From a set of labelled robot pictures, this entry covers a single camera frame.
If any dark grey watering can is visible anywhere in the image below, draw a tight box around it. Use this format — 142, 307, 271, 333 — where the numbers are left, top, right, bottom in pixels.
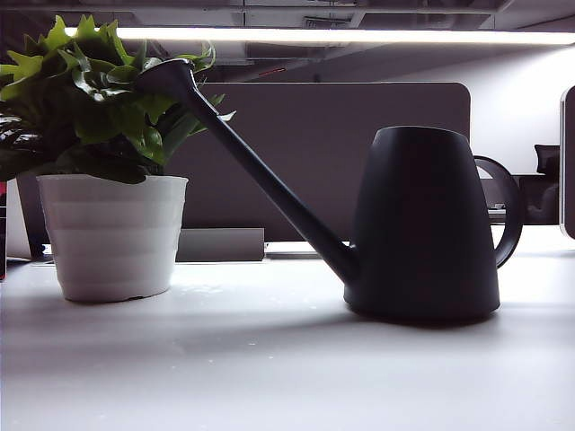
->
134, 57, 525, 322

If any white ribbed plant pot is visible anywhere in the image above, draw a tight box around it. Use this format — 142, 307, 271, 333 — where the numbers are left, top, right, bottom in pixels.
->
35, 173, 189, 303

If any green leafy potted plant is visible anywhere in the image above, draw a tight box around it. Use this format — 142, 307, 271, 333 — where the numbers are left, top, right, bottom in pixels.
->
0, 13, 237, 185

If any dark grey desk partition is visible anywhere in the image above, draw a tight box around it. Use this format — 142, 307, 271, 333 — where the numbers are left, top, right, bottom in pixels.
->
165, 81, 472, 243

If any long ceiling light strip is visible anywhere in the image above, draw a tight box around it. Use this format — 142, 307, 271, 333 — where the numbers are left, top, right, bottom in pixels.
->
65, 25, 575, 46

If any black office chair headrest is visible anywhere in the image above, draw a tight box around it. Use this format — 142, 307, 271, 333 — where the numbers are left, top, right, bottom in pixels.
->
534, 144, 562, 175

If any white flat board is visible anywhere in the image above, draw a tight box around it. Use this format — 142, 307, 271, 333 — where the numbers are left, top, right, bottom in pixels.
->
6, 178, 32, 260

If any red object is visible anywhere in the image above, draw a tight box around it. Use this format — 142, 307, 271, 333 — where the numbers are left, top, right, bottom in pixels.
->
0, 181, 8, 282

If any white-edged dark side panel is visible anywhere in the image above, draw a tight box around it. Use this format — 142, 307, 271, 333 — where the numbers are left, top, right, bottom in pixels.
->
559, 84, 575, 239

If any grey rectangular partition bracket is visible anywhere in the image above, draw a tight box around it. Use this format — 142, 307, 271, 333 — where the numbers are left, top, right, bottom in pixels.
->
175, 227, 265, 262

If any dark grey upright post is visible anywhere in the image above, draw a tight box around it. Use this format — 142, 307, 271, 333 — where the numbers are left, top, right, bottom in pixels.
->
16, 172, 51, 259

